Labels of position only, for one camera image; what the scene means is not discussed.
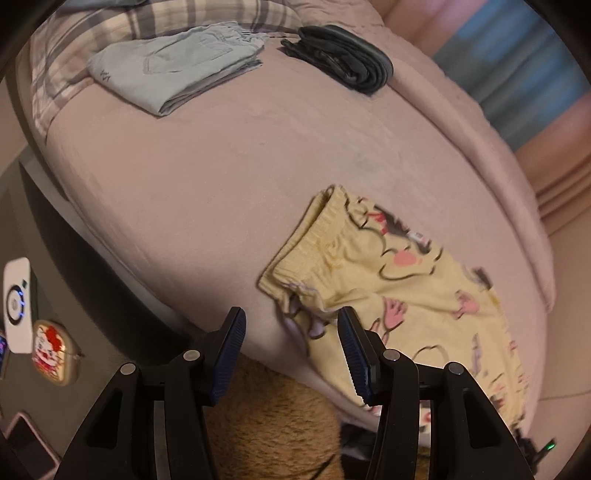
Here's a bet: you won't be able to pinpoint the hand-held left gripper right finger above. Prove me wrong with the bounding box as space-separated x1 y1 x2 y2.
337 308 539 480

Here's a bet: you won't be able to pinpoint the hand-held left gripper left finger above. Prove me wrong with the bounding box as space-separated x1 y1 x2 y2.
55 307 247 480

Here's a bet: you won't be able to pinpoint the yellow cartoon print pants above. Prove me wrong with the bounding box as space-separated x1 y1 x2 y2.
257 185 529 432

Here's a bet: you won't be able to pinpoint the dark folded pants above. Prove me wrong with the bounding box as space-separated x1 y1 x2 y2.
281 25 394 96

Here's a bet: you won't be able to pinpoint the brown plush toy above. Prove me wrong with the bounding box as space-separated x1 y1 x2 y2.
205 355 430 480

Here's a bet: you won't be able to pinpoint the bed with pink sheet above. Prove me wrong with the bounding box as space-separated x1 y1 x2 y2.
28 0 557 430

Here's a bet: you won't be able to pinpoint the cartoon cat case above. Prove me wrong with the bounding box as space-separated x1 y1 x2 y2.
31 320 79 387

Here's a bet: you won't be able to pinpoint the phone with pink case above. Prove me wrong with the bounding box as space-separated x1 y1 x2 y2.
4 412 61 467

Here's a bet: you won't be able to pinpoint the pink duvet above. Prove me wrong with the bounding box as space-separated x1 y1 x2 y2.
295 0 557 315

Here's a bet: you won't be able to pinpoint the plaid pillow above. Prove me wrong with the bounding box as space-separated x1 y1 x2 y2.
30 0 303 139

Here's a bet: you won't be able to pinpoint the pink and blue curtain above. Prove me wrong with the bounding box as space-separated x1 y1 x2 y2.
383 0 591 222

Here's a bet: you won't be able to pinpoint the white device with ring light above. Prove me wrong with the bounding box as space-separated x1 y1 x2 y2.
2 257 35 354

